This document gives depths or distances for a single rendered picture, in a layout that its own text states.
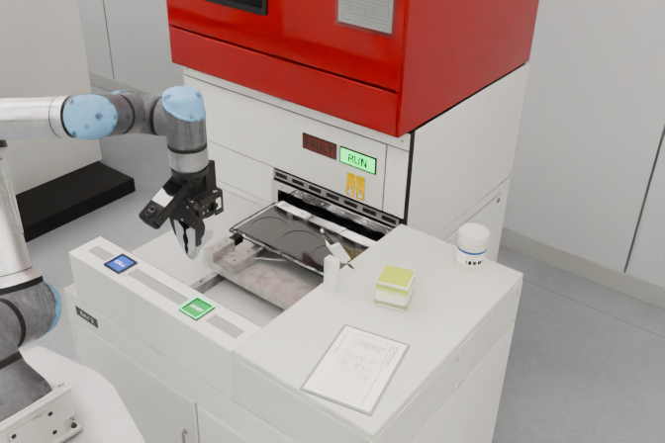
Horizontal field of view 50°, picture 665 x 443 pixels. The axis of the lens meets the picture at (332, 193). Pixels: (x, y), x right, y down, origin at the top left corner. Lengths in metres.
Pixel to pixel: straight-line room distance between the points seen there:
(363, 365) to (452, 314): 0.26
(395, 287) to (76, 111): 0.73
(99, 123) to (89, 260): 0.61
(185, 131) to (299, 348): 0.49
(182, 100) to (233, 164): 0.93
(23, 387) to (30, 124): 0.50
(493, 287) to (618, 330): 1.62
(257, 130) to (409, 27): 0.66
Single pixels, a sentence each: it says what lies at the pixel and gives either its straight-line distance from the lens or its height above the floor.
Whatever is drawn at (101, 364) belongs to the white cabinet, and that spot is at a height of 0.63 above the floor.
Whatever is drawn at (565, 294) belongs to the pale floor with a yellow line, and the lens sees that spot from 3.39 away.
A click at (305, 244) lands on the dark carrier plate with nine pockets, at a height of 0.90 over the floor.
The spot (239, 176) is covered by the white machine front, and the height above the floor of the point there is 0.89.
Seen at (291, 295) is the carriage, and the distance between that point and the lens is 1.75.
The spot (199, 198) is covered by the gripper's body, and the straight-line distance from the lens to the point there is 1.43.
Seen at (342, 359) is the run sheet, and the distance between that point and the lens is 1.45.
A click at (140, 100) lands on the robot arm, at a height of 1.44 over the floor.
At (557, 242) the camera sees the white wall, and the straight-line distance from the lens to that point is 3.50.
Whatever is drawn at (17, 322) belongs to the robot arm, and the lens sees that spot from 1.57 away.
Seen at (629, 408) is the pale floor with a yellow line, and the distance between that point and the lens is 2.93.
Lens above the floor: 1.96
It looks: 30 degrees down
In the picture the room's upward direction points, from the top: 2 degrees clockwise
